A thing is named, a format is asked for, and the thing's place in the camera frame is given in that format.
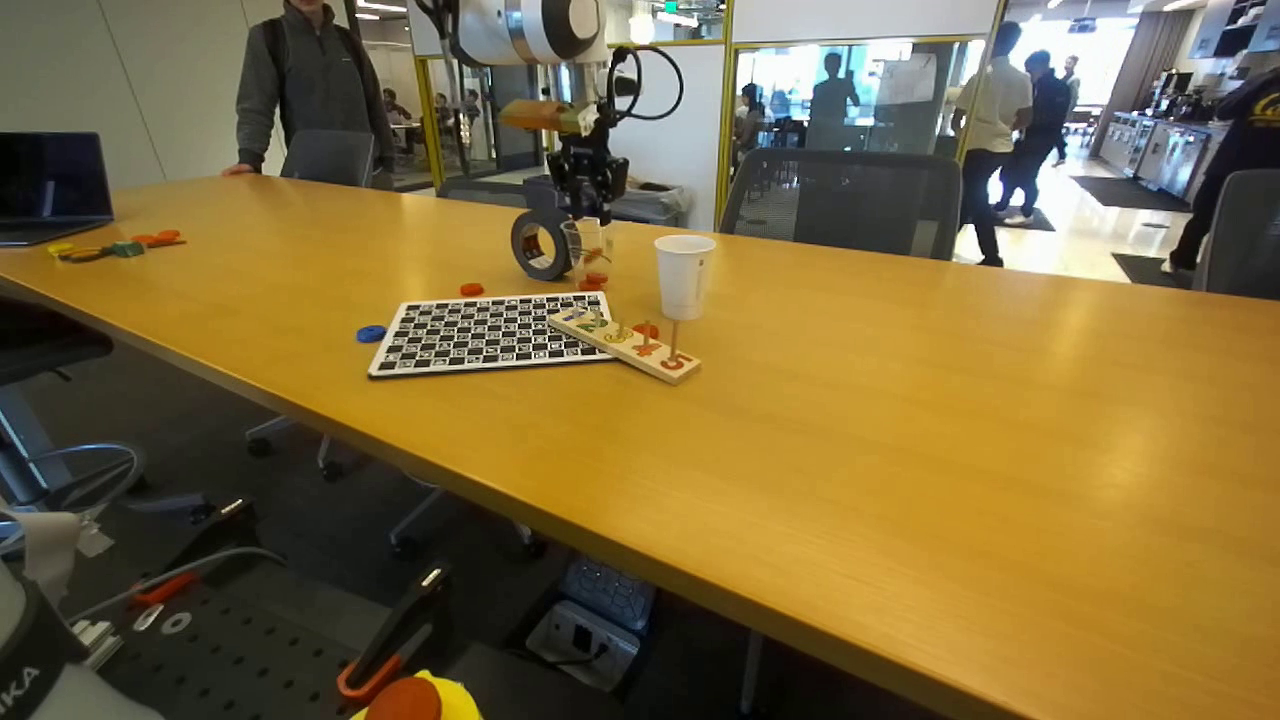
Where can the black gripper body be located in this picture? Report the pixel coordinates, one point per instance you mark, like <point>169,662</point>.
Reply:
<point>586,164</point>

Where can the clear plastic cup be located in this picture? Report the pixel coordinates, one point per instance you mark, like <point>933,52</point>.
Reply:
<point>607,232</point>

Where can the white cup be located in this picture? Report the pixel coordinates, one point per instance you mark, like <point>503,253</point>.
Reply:
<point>684,272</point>

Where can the grey tape roll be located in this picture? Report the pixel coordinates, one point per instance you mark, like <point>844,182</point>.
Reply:
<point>569,253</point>

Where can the gold framed glass partition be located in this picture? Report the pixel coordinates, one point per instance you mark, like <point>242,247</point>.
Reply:
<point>726,133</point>

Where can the wooden peg board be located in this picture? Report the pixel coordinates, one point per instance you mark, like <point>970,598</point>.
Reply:
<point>625,350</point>

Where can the black white checkerboard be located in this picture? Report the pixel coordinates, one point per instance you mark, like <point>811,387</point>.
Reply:
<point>480,336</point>

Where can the blue round token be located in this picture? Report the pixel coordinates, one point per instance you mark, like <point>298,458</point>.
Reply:
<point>368,333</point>

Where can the dark silhouette person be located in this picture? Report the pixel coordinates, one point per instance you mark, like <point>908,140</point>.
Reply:
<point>839,90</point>

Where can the man in grey sweater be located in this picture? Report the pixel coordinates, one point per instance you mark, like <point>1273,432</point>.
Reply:
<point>314,95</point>

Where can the person in pale yellow shirt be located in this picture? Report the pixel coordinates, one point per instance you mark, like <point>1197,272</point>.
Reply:
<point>992,112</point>

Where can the grey floor power box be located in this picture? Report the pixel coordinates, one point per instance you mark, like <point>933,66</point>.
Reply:
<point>586,642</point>

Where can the person in dark hoodie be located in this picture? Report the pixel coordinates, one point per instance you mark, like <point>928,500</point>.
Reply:
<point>1055,123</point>

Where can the black clamp lever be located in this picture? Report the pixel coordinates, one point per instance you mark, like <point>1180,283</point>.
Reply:
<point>221,535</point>

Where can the dark floor mat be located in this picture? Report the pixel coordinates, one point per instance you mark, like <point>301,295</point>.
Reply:
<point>1121,192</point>
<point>1145,268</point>

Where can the black monitor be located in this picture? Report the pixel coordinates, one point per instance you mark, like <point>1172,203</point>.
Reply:
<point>52,182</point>

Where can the yellow red emergency stop button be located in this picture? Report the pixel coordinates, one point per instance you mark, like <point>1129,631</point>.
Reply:
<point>402,703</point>

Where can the black office chair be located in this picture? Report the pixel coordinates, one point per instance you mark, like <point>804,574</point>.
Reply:
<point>46,343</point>

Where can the kitchen counter cabinets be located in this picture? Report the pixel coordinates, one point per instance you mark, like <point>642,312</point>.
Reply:
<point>1145,140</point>

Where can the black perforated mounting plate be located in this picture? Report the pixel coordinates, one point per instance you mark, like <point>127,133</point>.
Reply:
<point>254,667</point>

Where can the white cylindrical object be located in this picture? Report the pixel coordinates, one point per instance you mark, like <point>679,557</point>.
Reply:
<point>40,544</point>

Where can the person in dark jacket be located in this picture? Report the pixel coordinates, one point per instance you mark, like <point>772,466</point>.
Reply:
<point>1243,133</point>

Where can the grey office chair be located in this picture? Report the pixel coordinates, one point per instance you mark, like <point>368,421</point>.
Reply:
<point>1246,247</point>

